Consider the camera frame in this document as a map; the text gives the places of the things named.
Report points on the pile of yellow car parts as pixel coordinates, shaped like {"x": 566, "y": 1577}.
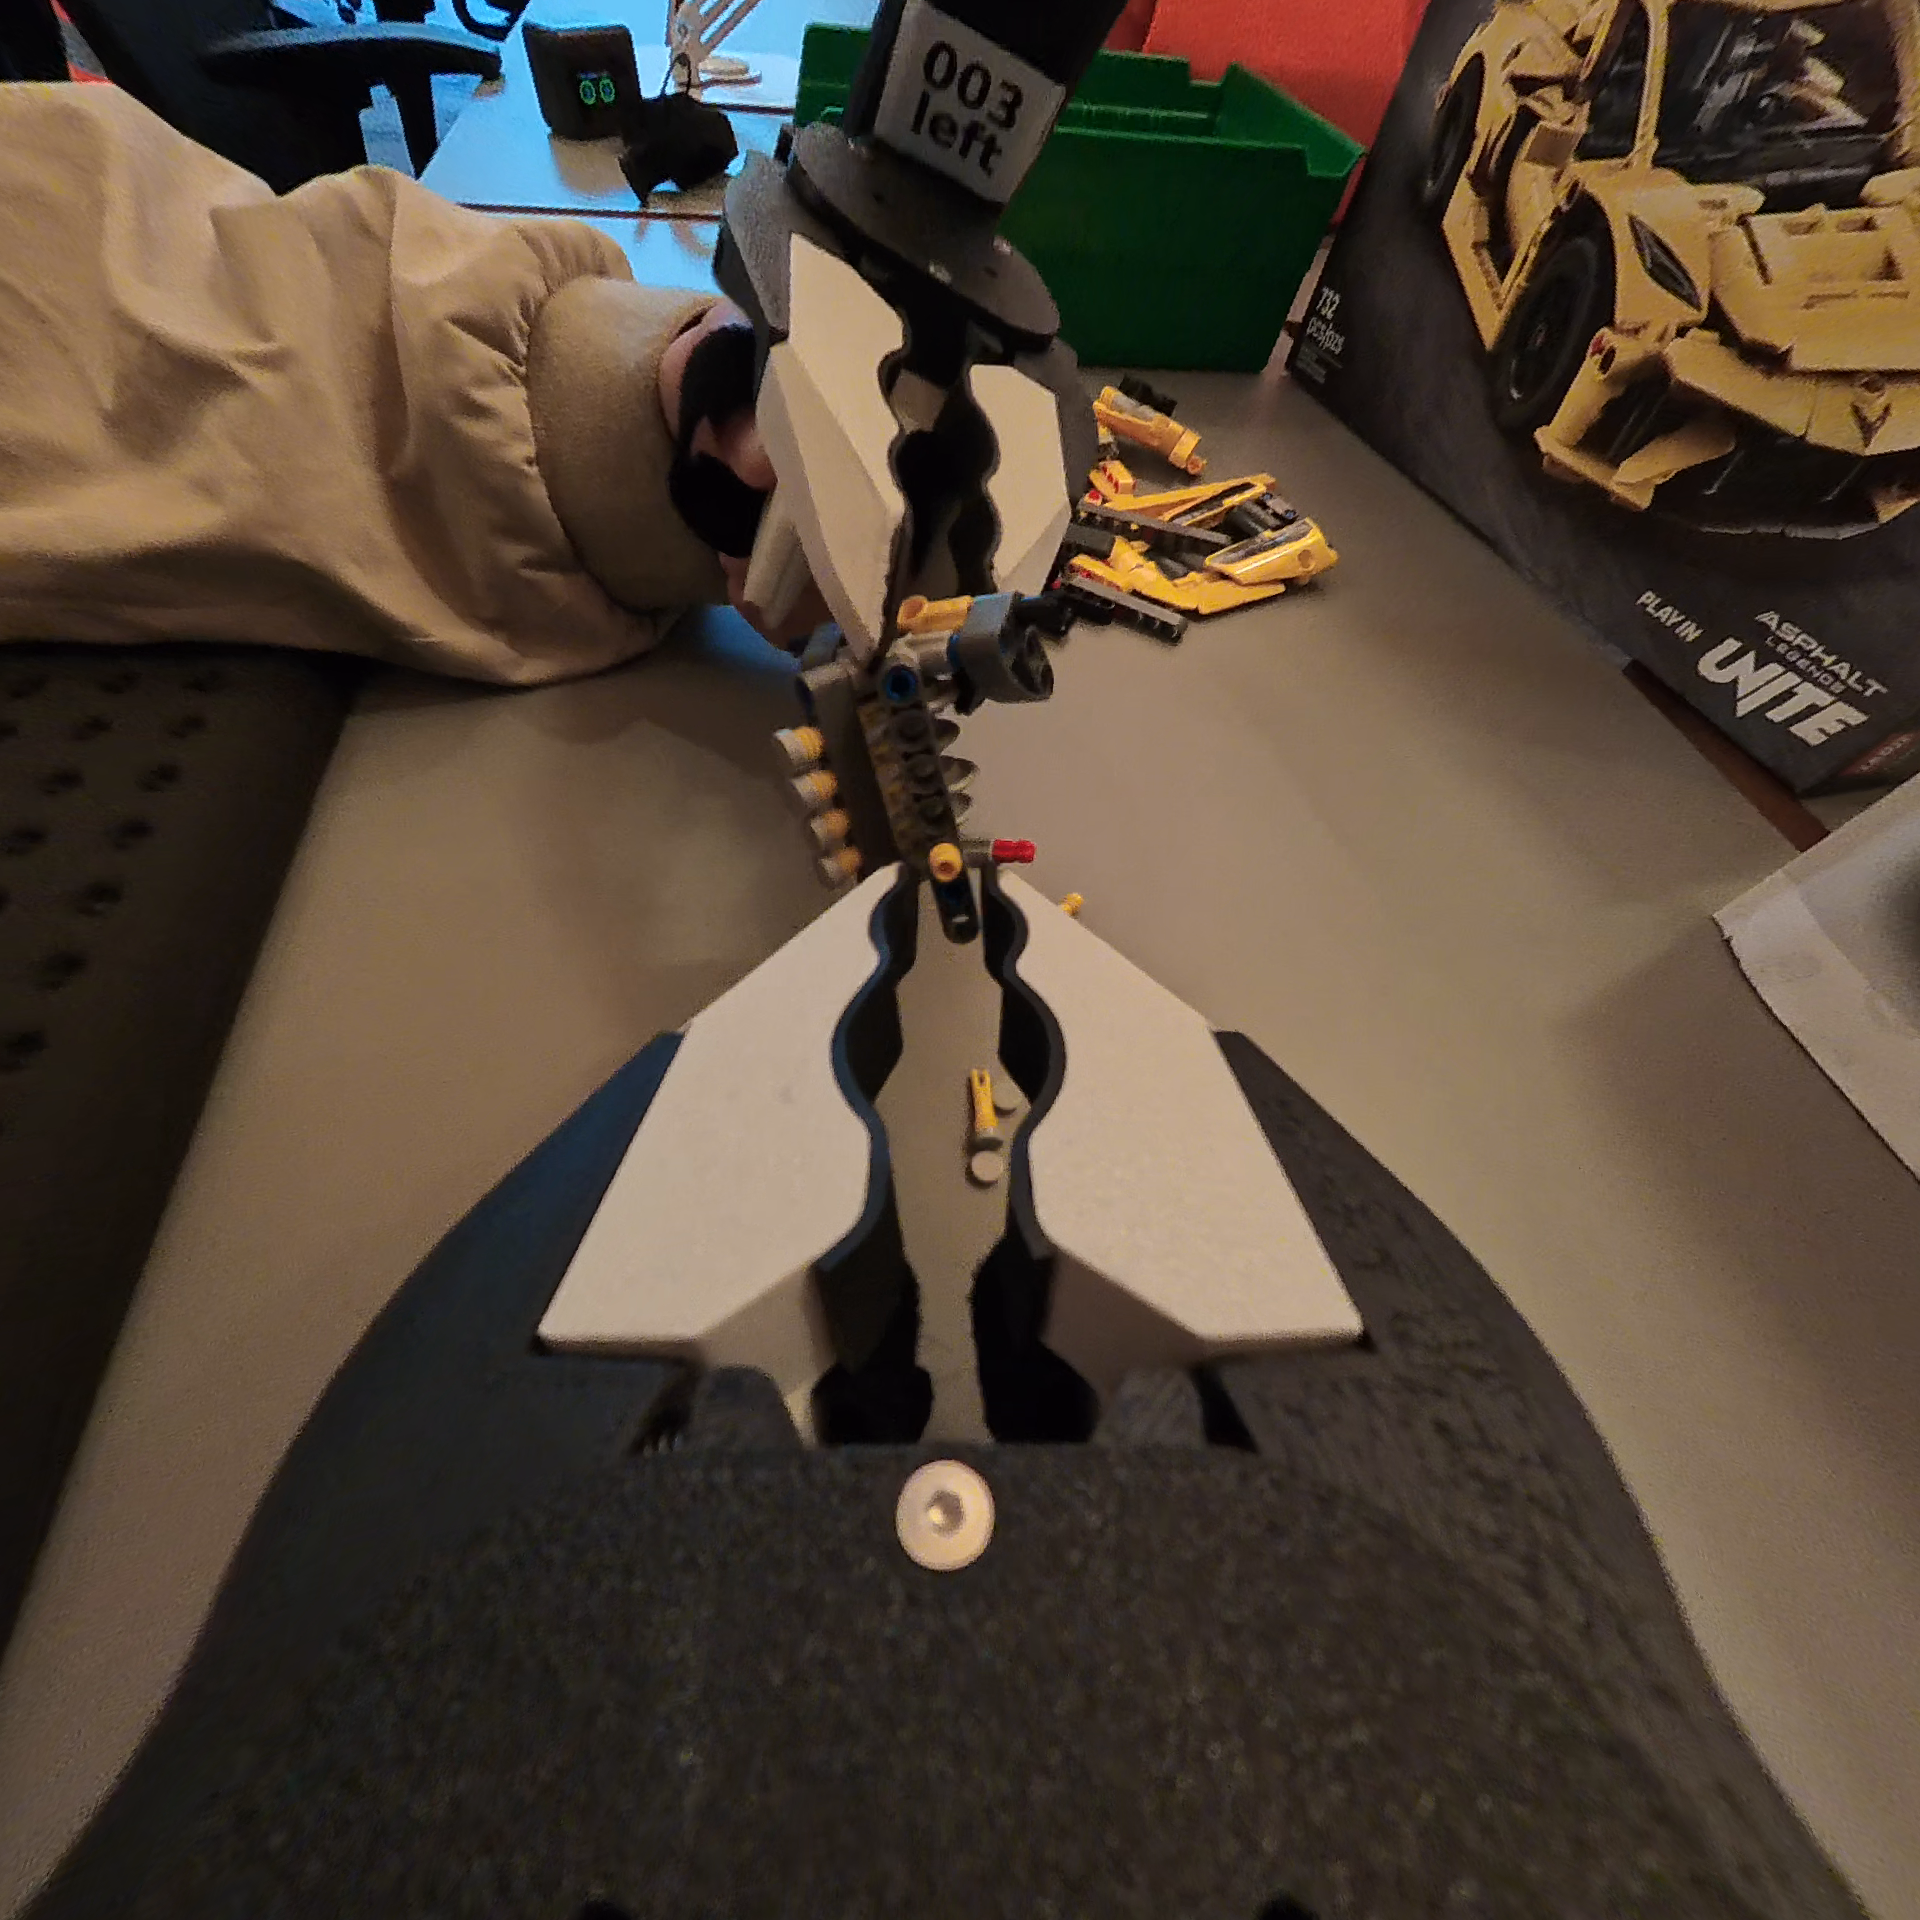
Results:
{"x": 1184, "y": 557}

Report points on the yellow grey piston piece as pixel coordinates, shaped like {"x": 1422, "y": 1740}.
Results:
{"x": 984, "y": 1125}

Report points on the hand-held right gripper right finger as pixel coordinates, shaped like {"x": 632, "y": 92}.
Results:
{"x": 1184, "y": 1201}

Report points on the black device box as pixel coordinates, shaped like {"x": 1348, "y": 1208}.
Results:
{"x": 583, "y": 83}

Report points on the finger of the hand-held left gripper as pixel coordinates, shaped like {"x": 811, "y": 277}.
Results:
{"x": 1033, "y": 464}
{"x": 833, "y": 451}

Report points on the grey desk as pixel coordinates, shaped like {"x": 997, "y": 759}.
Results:
{"x": 1424, "y": 975}

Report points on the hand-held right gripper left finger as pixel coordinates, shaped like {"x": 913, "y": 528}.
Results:
{"x": 720, "y": 1201}

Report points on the black perforated panel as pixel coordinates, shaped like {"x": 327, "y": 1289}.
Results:
{"x": 120, "y": 975}

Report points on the toy car box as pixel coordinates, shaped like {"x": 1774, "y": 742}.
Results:
{"x": 1651, "y": 300}

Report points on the instruction booklet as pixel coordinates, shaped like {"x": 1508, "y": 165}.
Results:
{"x": 1845, "y": 962}

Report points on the red plastic carrier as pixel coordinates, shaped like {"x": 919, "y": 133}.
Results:
{"x": 1290, "y": 53}

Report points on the green storage bin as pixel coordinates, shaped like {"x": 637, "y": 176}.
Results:
{"x": 1168, "y": 225}

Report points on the dark cloth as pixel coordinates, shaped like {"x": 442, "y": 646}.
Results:
{"x": 675, "y": 144}

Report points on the person's left hand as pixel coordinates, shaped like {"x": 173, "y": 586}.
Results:
{"x": 741, "y": 457}

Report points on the black office chair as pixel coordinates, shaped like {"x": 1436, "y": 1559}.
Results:
{"x": 300, "y": 75}

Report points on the grey yellow brick engine assembly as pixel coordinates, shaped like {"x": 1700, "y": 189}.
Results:
{"x": 913, "y": 750}

